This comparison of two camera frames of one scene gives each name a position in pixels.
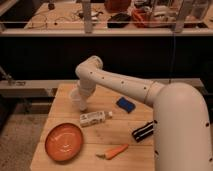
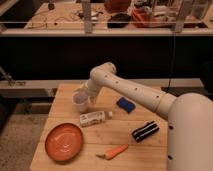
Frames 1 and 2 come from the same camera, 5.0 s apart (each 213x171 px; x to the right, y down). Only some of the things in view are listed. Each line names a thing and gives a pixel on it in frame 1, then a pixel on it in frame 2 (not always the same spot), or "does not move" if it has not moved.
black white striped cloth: (144, 131) does not move
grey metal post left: (87, 6) does not move
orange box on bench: (117, 6) does not move
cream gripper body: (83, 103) → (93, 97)
